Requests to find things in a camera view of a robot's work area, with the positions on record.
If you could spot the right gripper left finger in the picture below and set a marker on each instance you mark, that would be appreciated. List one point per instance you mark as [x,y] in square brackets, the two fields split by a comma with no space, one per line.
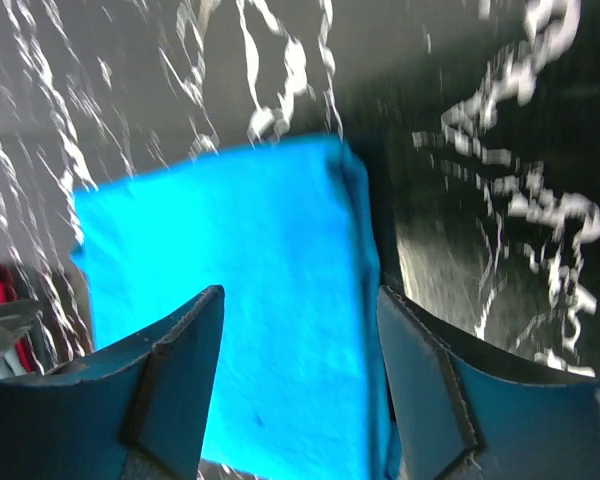
[136,409]

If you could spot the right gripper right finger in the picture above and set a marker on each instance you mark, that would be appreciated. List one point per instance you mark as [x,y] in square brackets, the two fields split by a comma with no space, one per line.
[468,410]

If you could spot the blue t shirt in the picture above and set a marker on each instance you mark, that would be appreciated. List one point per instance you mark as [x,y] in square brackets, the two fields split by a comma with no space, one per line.
[300,387]

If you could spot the dark red t shirt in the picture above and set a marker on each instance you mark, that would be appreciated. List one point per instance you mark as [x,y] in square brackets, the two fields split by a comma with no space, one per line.
[20,360]

